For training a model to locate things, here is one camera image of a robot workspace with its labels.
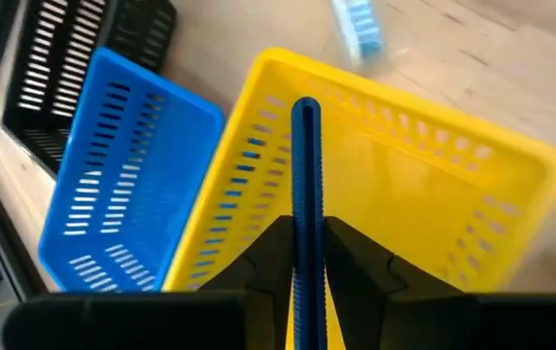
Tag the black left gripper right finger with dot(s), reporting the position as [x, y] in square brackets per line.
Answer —
[356, 272]

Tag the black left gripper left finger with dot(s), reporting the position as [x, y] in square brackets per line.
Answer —
[268, 272]

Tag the blue toothbrush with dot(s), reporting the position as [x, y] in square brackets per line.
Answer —
[361, 34]

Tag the yellow slotted plastic basket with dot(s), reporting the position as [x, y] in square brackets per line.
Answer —
[404, 214]

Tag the blue slotted plastic basket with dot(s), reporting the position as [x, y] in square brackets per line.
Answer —
[113, 160]

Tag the black slotted plastic basket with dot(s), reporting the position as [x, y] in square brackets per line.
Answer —
[127, 29]

